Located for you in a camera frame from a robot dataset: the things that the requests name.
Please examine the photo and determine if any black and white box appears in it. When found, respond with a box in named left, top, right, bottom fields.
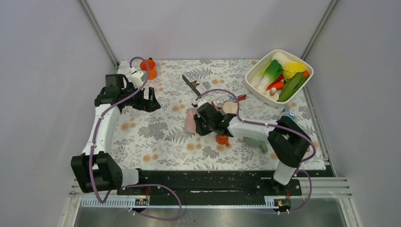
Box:
left=182, top=71, right=208, bottom=96

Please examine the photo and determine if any red carrot toy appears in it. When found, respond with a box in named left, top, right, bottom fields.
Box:
left=267, top=81, right=285, bottom=90

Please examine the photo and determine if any napa cabbage toy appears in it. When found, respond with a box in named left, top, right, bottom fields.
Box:
left=271, top=52, right=291, bottom=67

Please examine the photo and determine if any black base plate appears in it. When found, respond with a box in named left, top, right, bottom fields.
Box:
left=85, top=169, right=335, bottom=208

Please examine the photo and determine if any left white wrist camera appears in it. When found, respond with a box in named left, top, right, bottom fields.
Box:
left=128, top=68, right=146, bottom=88

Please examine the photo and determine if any green leek toy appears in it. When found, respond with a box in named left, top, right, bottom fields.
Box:
left=256, top=60, right=282, bottom=93

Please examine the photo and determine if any pink mug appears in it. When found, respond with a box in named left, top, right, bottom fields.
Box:
left=184, top=108, right=197, bottom=133

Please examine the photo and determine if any mushroom toy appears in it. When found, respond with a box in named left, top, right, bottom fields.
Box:
left=264, top=87, right=279, bottom=101

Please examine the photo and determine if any floral beige mug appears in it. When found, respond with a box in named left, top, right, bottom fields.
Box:
left=221, top=102, right=238, bottom=114

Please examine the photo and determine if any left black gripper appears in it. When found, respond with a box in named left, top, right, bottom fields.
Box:
left=121, top=82, right=160, bottom=112

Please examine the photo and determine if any green ceramic mug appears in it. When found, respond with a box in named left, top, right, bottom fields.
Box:
left=244, top=137, right=268, bottom=153

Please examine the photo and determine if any small orange cup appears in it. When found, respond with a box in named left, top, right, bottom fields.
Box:
left=215, top=134, right=230, bottom=147

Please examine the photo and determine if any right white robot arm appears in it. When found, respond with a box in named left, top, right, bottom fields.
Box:
left=193, top=103, right=313, bottom=195

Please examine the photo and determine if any orange enamel mug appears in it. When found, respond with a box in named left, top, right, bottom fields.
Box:
left=140, top=57, right=157, bottom=80

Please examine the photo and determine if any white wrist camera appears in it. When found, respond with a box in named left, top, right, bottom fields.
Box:
left=128, top=68, right=146, bottom=88
left=192, top=99, right=208, bottom=108

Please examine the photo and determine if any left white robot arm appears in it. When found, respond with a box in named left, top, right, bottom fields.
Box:
left=70, top=71, right=161, bottom=194

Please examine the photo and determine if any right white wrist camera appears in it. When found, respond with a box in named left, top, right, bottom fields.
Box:
left=192, top=99, right=208, bottom=108

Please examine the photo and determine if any floral tablecloth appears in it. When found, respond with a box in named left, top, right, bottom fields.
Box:
left=91, top=59, right=327, bottom=172

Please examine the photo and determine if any green cucumber toy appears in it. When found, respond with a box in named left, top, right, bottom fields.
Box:
left=278, top=72, right=309, bottom=102

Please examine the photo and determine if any red and white box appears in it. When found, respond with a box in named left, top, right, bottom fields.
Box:
left=211, top=89, right=247, bottom=108

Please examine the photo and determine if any white vegetable tray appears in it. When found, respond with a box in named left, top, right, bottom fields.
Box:
left=245, top=49, right=314, bottom=107

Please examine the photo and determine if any blue tape roll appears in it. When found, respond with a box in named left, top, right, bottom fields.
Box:
left=279, top=108, right=297, bottom=122

